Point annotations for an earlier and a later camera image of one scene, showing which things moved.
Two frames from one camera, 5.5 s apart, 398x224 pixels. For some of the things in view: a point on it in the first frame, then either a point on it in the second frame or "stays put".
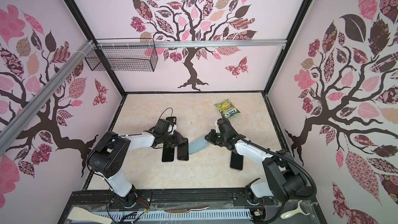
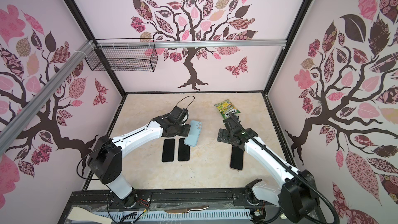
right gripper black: [211, 139] to [224, 138]
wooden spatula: [81, 214] stays put
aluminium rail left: [14, 124] stays put
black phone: [236, 161] stays put
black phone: [183, 150] stays put
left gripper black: [176, 140] to [185, 132]
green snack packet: [227, 109] stays put
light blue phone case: [197, 145] to [195, 130]
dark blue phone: [168, 154] stays put
